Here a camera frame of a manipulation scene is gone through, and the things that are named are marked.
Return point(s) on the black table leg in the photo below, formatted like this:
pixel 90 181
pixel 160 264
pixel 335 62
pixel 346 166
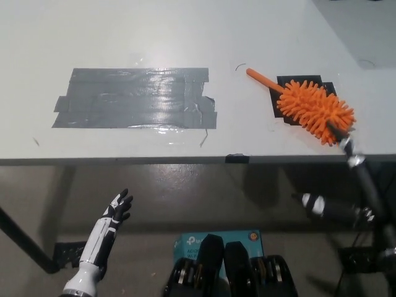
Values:
pixel 31 244

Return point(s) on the small black edge tape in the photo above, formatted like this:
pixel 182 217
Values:
pixel 237 158

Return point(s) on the teal router box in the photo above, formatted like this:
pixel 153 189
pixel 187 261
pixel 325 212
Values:
pixel 188 244

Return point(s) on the orange microfibre duster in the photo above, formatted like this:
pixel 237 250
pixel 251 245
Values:
pixel 315 108

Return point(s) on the black robot legs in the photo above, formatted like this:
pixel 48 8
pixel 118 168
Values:
pixel 213 263

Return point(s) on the grey duct tape patch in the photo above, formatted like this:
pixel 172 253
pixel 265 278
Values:
pixel 133 99

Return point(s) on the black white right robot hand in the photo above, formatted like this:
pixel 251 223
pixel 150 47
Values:
pixel 334 212

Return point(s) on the black pole with silver collars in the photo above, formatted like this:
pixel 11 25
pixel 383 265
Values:
pixel 366 182

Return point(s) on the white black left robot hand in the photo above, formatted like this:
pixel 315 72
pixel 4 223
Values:
pixel 102 235

